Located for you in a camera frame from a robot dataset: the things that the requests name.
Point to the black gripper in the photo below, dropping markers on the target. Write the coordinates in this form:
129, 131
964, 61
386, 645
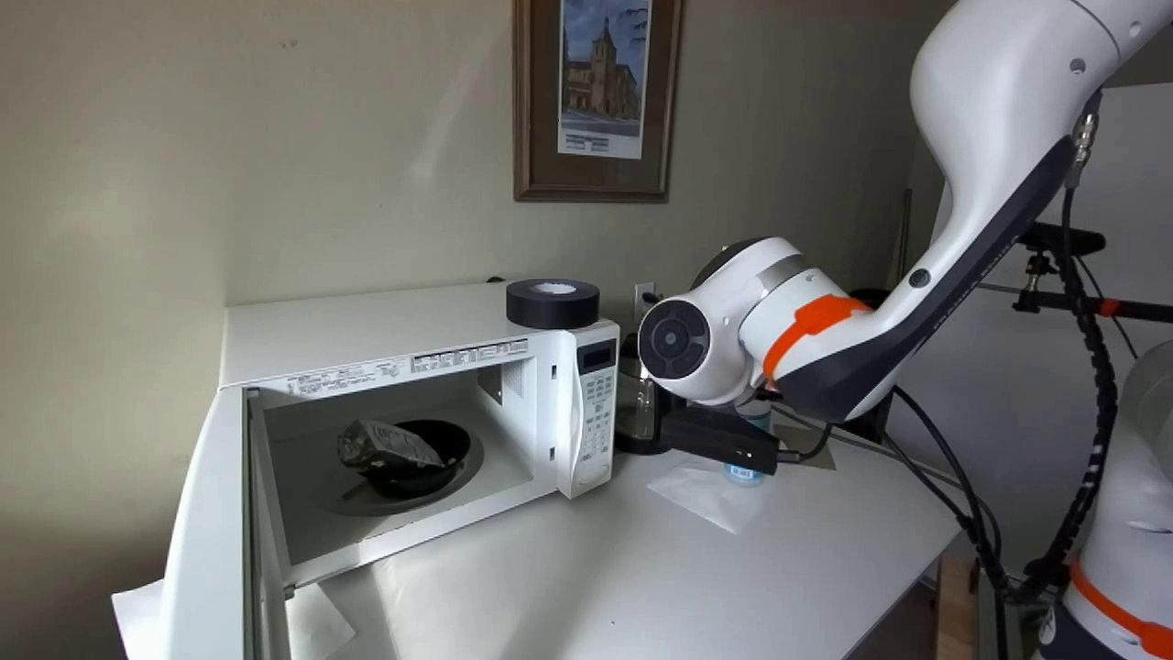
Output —
719, 438

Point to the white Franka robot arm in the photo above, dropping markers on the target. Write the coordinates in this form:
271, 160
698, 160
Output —
977, 124

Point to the clear plastic sheet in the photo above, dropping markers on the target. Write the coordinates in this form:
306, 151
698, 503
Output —
708, 502

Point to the black glass electric kettle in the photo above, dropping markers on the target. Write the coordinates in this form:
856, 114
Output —
637, 415

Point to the black tape roll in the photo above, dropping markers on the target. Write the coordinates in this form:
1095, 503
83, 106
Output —
553, 304

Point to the black bowl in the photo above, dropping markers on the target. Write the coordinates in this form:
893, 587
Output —
443, 461

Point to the dark crumpled object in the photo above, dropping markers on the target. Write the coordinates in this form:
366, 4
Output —
386, 444

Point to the brown framed cork board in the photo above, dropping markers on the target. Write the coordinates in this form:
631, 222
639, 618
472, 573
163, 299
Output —
533, 124

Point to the white microwave oven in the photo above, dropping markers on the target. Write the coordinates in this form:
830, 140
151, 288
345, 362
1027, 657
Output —
368, 325

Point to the poster with blue print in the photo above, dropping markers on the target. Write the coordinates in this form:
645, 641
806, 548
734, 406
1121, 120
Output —
607, 75

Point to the microwave door with window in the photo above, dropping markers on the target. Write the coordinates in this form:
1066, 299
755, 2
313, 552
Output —
215, 537

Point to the white wall outlet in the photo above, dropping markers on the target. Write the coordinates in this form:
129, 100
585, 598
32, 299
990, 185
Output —
645, 296

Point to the black camera tripod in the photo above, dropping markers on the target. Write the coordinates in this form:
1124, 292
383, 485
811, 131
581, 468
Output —
1066, 239

